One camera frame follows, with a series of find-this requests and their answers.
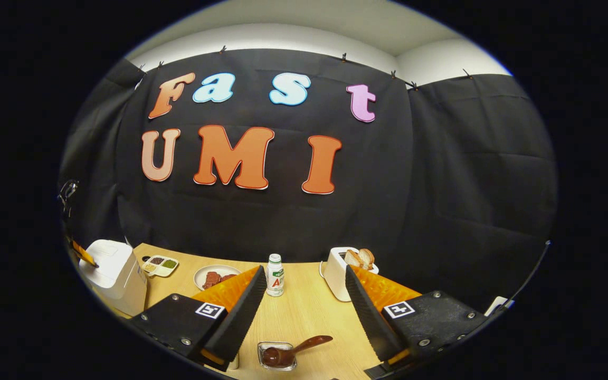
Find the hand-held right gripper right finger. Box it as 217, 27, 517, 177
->
345, 265, 495, 379

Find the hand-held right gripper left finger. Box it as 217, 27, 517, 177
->
130, 265, 268, 372

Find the white divided seasoning tray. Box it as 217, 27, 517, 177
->
141, 255, 180, 279

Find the white round plate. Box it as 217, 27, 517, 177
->
193, 264, 243, 292

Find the white drink bottle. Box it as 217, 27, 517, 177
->
265, 253, 286, 298

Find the white rice cooker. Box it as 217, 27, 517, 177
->
78, 239, 149, 317

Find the brown wooden spoon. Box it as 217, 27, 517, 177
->
261, 335, 334, 369

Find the white toaster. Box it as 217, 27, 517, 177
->
318, 246, 380, 303

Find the black backdrop cloth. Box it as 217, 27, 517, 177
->
59, 49, 558, 312

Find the row of black cloth clips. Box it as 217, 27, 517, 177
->
138, 45, 474, 91

